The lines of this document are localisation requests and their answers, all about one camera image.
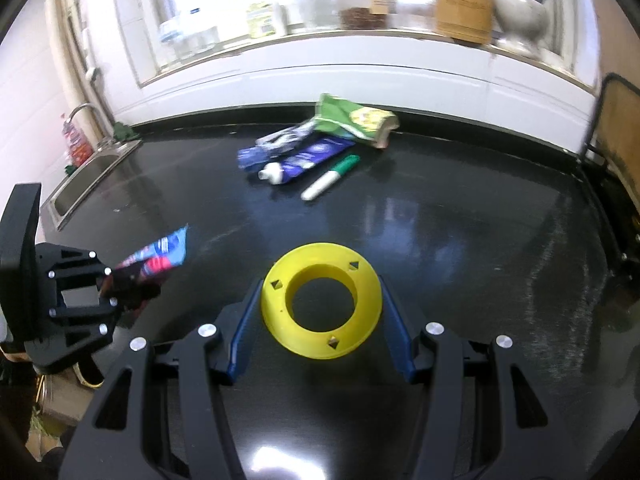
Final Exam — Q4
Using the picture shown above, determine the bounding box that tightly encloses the brown cardboard box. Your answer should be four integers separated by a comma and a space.
36, 370, 98, 427

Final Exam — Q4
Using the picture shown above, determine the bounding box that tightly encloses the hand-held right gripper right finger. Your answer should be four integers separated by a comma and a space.
377, 275, 591, 480

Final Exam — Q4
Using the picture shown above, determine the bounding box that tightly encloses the yellow plastic ring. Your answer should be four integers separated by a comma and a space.
260, 242, 385, 360

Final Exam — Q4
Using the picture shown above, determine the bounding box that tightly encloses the blue toothpaste tube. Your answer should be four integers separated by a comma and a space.
258, 137, 357, 187

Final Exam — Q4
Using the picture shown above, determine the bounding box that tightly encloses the green-cap bottle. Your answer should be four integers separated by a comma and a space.
246, 0, 287, 39

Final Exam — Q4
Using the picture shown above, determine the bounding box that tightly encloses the beige wall pipe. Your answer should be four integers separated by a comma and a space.
50, 0, 117, 133

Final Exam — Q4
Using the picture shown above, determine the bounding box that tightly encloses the green snack bag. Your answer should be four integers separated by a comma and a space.
314, 93, 399, 150

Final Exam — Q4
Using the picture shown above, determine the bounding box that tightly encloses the blue and pink snack wrapper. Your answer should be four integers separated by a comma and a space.
102, 226, 189, 292

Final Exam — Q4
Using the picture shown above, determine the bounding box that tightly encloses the pink-lid jar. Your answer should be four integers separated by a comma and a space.
394, 0, 436, 31

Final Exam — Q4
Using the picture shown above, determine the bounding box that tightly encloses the red dish soap bottle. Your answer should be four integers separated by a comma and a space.
61, 112, 96, 167

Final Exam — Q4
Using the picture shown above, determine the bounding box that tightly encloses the steel sink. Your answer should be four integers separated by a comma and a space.
39, 139, 145, 232

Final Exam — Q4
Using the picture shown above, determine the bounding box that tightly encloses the black metal rack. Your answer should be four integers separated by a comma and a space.
579, 73, 640, 278

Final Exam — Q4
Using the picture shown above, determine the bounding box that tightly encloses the crumpled silver blue wrapper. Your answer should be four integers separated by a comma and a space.
237, 119, 322, 171

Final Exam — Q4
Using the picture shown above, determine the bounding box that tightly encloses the stone mortar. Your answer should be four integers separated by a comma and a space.
492, 0, 551, 59

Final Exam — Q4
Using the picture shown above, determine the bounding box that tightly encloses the metal faucet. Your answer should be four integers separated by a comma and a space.
68, 102, 117, 153

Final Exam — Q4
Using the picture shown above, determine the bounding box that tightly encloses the row of clear glasses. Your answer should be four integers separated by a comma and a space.
158, 7, 221, 59

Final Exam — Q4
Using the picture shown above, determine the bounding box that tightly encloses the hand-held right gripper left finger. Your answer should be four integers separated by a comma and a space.
59, 277, 266, 480

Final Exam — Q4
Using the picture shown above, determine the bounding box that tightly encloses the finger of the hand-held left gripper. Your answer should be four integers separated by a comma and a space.
30, 299, 147, 374
34, 242, 162, 303

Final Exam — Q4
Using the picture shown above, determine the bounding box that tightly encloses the bamboo utensil holder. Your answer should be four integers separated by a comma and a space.
432, 0, 494, 44

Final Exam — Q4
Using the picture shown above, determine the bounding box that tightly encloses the white marker with green cap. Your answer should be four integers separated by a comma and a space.
300, 154, 361, 202

